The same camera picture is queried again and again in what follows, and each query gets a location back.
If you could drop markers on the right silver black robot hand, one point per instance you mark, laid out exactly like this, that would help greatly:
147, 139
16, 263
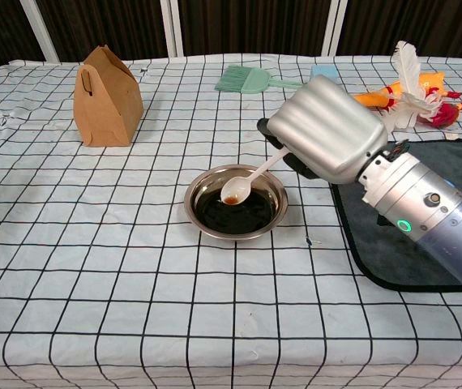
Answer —
328, 129

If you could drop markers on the white plastic spoon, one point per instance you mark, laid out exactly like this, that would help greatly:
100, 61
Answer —
236, 190

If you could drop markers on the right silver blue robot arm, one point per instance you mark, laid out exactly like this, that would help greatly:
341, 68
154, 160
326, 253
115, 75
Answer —
429, 215

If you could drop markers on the steel bowl with dark sauce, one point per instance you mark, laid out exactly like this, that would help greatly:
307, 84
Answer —
255, 219

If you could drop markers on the dark grey cloth mat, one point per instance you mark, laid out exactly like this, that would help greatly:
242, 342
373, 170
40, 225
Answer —
369, 243

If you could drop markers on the yellow rubber chicken toy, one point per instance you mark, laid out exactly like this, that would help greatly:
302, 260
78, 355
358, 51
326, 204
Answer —
370, 98

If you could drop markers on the light blue cube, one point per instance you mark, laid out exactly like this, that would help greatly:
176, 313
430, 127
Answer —
324, 71

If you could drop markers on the green plastic brush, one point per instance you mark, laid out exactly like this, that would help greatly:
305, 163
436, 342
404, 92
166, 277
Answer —
251, 80

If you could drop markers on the white feather red toy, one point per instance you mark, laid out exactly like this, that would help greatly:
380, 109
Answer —
407, 69

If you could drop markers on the brown paper gable box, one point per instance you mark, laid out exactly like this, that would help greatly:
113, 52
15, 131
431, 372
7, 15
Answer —
107, 105

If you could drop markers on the white black checkered tablecloth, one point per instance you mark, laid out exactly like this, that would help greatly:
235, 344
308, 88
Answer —
93, 251

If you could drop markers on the white frame post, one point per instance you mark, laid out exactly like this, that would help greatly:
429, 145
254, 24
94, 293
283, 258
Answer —
333, 28
40, 28
172, 26

